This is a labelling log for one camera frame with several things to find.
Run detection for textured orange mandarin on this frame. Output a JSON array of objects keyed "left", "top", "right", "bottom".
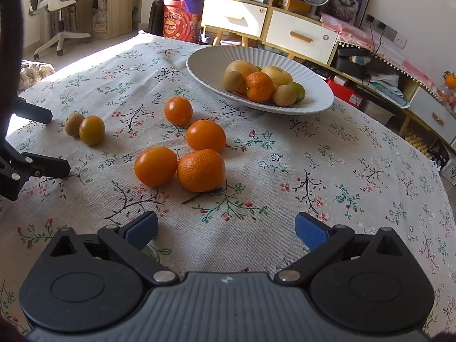
[{"left": 177, "top": 149, "right": 226, "bottom": 193}]

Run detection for yellow box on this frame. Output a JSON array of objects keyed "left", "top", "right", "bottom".
[{"left": 281, "top": 0, "right": 312, "bottom": 13}]

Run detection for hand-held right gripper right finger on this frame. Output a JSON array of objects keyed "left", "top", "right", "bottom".
[{"left": 274, "top": 212, "right": 405, "bottom": 284}]

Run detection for pink lace cloth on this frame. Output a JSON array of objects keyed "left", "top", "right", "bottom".
[{"left": 321, "top": 12, "right": 437, "bottom": 95}]

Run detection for white low cabinet drawer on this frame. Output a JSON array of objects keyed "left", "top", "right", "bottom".
[{"left": 410, "top": 87, "right": 456, "bottom": 136}]

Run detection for small tan fruit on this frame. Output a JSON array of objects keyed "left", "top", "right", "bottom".
[
  {"left": 65, "top": 113, "right": 85, "bottom": 138},
  {"left": 223, "top": 70, "right": 246, "bottom": 93}
]

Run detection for smooth orange citrus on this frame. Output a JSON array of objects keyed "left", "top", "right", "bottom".
[
  {"left": 134, "top": 147, "right": 178, "bottom": 188},
  {"left": 186, "top": 120, "right": 227, "bottom": 152},
  {"left": 164, "top": 96, "right": 194, "bottom": 127}
]

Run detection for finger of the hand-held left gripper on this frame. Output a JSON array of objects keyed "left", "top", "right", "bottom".
[
  {"left": 0, "top": 142, "right": 71, "bottom": 200},
  {"left": 11, "top": 97, "right": 53, "bottom": 125}
]

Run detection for large textured mandarin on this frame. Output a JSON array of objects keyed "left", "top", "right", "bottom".
[{"left": 245, "top": 72, "right": 275, "bottom": 103}]

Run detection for wooden bookshelf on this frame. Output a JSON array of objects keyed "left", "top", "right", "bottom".
[{"left": 93, "top": 0, "right": 135, "bottom": 40}]

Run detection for wall socket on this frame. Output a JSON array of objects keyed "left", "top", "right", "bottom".
[
  {"left": 365, "top": 14, "right": 387, "bottom": 31},
  {"left": 385, "top": 27, "right": 407, "bottom": 48}
]

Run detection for black bag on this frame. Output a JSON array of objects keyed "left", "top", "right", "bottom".
[{"left": 335, "top": 48, "right": 371, "bottom": 79}]

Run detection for red flat box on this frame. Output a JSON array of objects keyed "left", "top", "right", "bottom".
[{"left": 326, "top": 78, "right": 364, "bottom": 109}]

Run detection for low wooden cabinet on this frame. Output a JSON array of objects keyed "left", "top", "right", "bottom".
[{"left": 303, "top": 43, "right": 456, "bottom": 157}]

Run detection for olive orange citrus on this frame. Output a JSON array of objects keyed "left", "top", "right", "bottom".
[{"left": 79, "top": 115, "right": 106, "bottom": 146}]

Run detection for white ribbed oval plate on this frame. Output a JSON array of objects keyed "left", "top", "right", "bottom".
[{"left": 186, "top": 46, "right": 335, "bottom": 115}]

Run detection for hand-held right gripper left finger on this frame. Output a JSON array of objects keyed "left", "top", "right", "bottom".
[{"left": 50, "top": 211, "right": 180, "bottom": 286}]

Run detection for quilted grey cushion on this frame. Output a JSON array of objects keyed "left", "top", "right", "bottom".
[{"left": 19, "top": 60, "right": 55, "bottom": 91}]

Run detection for large yellow pear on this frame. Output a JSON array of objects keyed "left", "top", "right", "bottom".
[
  {"left": 224, "top": 60, "right": 258, "bottom": 82},
  {"left": 261, "top": 65, "right": 294, "bottom": 87}
]

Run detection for small pale yellow fruit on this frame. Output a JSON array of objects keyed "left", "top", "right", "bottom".
[{"left": 272, "top": 84, "right": 297, "bottom": 107}]

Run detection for floral tablecloth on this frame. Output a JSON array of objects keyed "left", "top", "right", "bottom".
[{"left": 0, "top": 30, "right": 456, "bottom": 335}]

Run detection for black standing panel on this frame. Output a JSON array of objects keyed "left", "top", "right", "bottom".
[{"left": 148, "top": 0, "right": 165, "bottom": 37}]

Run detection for framed cat picture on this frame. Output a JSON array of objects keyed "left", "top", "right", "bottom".
[{"left": 326, "top": 0, "right": 374, "bottom": 29}]

